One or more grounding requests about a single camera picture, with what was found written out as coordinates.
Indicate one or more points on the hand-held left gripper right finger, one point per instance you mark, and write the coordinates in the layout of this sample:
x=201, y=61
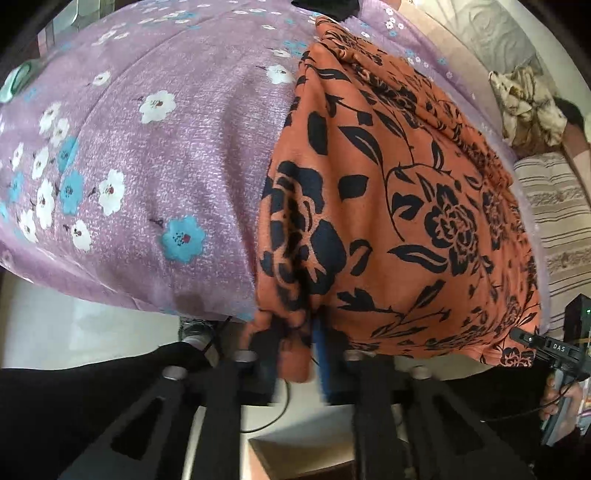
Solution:
x=325, y=369

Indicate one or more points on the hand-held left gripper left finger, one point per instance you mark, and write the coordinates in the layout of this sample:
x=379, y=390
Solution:
x=265, y=369

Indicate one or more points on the orange black floral garment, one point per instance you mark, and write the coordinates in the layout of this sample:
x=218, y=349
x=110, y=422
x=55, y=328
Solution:
x=392, y=207

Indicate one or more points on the person's right hand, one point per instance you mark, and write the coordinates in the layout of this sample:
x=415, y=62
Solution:
x=575, y=401

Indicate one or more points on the person's grey shoe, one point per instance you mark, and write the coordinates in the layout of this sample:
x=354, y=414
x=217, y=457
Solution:
x=198, y=333

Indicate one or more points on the brown box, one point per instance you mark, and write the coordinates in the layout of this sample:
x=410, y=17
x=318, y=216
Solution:
x=300, y=459

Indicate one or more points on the striped beige cushion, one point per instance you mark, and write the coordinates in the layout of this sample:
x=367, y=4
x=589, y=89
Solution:
x=558, y=221

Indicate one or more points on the person's black pants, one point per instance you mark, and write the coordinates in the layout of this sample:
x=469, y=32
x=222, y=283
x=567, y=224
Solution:
x=51, y=406

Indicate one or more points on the purple floral bedsheet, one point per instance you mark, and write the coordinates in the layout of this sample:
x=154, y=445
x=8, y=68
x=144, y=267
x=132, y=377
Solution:
x=152, y=175

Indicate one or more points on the beige crumpled cloth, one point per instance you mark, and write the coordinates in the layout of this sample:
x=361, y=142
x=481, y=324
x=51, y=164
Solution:
x=526, y=106

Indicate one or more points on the grey patterned pillow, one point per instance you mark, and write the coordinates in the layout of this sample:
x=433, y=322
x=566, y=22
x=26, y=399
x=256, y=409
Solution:
x=503, y=32

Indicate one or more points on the black crumpled cloth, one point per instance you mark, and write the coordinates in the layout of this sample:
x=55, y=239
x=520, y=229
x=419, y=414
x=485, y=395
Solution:
x=325, y=7

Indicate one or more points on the teal round object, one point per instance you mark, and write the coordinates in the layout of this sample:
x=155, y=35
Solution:
x=16, y=81

